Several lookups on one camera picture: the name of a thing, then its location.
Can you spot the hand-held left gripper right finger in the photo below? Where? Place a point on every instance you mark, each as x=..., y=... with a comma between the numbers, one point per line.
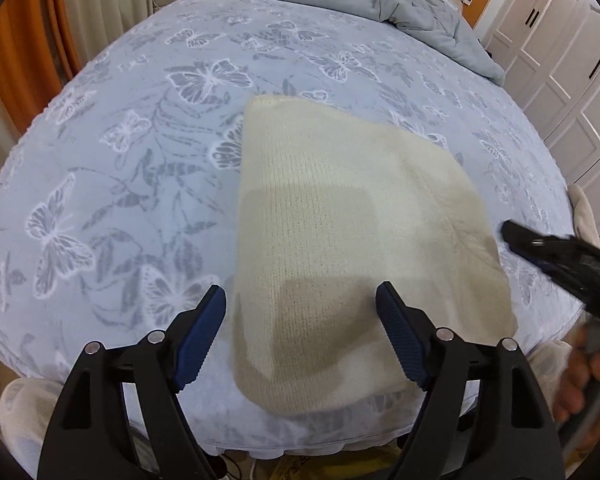
x=400, y=335

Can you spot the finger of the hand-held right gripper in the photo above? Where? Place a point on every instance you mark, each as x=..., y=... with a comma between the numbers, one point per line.
x=547, y=270
x=530, y=240

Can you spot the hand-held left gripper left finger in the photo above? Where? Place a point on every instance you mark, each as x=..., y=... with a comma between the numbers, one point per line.
x=202, y=340

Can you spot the cream knit cherry sweater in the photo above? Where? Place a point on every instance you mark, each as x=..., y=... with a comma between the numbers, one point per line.
x=330, y=210

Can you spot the person's right hand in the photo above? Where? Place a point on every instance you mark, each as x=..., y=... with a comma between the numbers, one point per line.
x=587, y=390

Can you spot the beige plush cloth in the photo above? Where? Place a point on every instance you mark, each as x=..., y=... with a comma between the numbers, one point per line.
x=585, y=215

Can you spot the white wardrobe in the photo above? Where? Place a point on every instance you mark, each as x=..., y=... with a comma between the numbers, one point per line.
x=555, y=60

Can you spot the bed with butterfly sheet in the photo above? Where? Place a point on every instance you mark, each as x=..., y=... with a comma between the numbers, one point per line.
x=130, y=160

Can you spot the orange curtain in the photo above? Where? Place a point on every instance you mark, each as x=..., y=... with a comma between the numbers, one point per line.
x=25, y=35

